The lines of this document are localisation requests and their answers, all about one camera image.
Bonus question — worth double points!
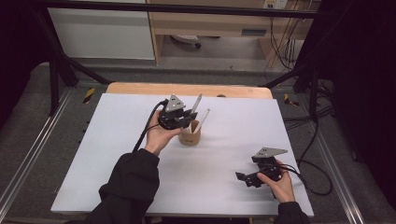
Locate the black floor cables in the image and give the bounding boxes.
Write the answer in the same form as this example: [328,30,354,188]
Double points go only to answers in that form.
[282,78,335,162]

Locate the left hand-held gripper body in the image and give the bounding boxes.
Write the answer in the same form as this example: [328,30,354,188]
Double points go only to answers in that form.
[157,93,191,131]

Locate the office chair base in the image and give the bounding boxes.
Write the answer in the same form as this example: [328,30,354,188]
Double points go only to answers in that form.
[170,34,204,49]

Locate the hand-held gripper black cable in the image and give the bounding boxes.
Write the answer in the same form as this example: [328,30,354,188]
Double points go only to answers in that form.
[132,99,170,154]
[279,159,333,197]

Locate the white round pen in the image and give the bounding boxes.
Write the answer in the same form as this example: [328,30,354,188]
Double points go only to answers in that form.
[193,107,211,134]

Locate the right hand-held gripper black cable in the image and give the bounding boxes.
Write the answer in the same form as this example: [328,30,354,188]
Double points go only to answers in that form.
[279,159,333,197]

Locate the wooden table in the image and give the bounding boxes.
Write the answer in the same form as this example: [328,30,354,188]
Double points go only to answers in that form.
[106,81,274,100]

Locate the hanging cable bundle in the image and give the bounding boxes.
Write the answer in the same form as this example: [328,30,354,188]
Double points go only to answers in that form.
[266,15,302,72]

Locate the white cabinet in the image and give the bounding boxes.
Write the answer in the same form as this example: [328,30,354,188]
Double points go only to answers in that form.
[48,0,156,61]

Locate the person's left hand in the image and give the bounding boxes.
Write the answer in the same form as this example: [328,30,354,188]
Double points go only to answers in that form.
[144,122,184,157]

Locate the yellow black tape strip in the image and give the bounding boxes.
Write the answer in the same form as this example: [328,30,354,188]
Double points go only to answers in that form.
[82,87,96,105]
[283,92,301,107]

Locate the left hand-held gripper black cable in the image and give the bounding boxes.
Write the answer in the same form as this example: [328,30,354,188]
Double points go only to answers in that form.
[132,99,170,154]

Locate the aluminium floor rail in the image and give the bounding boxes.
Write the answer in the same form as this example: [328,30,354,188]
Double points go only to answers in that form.
[0,89,75,213]
[311,130,366,224]

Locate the wooden desk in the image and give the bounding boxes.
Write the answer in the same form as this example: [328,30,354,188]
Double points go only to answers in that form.
[146,0,321,67]

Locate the black metal frame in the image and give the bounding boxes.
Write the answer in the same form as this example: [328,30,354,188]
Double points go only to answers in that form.
[31,0,331,117]

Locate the white power strip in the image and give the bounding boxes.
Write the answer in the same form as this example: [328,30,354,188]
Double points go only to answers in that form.
[262,0,290,10]

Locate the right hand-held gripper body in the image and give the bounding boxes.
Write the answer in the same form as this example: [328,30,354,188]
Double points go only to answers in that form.
[250,147,289,183]

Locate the brown cup with animal figure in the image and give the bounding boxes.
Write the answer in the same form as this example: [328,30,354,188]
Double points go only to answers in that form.
[177,119,203,147]

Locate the person's right hand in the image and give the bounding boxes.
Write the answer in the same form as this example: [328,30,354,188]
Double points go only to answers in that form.
[257,160,296,204]

